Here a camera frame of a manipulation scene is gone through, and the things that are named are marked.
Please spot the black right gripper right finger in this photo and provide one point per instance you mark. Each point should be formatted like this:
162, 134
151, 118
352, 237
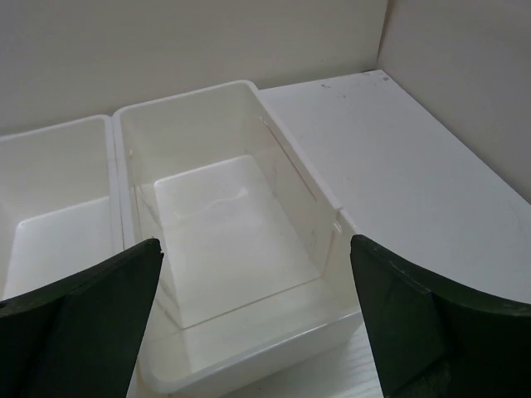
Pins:
433, 337

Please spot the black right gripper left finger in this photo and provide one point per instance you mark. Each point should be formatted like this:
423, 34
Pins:
80, 336

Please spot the white fork container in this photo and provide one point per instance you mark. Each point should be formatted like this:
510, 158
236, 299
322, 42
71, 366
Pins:
256, 273

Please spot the white spoon container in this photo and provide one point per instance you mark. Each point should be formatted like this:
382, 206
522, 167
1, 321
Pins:
59, 203

